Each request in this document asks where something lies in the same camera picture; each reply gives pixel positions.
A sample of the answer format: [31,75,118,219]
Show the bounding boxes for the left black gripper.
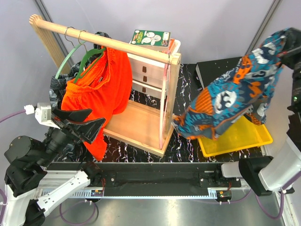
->
[38,106,107,166]

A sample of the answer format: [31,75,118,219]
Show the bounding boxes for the patterned blue orange shorts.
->
[172,29,289,140]

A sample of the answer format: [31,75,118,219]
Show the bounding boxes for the pink hanger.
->
[158,53,172,148]

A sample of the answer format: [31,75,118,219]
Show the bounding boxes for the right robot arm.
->
[213,28,301,196]

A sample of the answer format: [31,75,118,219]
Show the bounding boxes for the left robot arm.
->
[0,106,105,226]

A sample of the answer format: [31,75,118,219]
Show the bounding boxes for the light green hanger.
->
[55,26,87,79]

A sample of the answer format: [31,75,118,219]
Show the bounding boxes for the dark green hanger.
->
[73,30,108,84]

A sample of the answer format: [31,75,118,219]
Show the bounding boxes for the dark grey patterned shorts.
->
[48,32,113,163]

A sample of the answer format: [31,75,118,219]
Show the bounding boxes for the wooden clothes rack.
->
[29,14,181,159]

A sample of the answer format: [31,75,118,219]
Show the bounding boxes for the white drawer unit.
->
[127,39,182,96]

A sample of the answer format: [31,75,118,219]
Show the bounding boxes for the yellow plastic tray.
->
[198,117,273,157]

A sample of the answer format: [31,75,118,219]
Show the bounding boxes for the green book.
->
[129,30,171,50]

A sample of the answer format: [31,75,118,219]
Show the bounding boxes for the black marbled mat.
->
[54,64,262,163]

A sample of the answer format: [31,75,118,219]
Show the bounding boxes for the orange book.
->
[166,38,175,54]

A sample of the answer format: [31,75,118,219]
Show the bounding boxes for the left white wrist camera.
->
[35,103,59,129]

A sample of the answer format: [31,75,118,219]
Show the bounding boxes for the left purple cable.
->
[0,105,99,224]

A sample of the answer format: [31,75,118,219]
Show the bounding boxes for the purple cable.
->
[255,169,301,220]
[0,105,99,224]

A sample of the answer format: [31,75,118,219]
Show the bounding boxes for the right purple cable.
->
[255,169,301,220]

